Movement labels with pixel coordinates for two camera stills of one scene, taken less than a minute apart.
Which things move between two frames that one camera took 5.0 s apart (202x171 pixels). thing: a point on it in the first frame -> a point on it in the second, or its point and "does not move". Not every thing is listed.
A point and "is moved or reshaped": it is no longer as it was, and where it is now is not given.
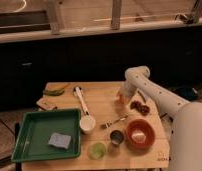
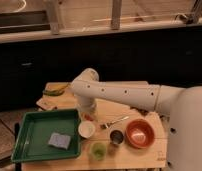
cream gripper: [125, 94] -> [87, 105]
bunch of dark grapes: [143, 109] does not move
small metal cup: [116, 137] does not move
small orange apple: [122, 99] is moved or reshaped
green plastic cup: [97, 151] does not move
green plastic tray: [48, 134] does not move
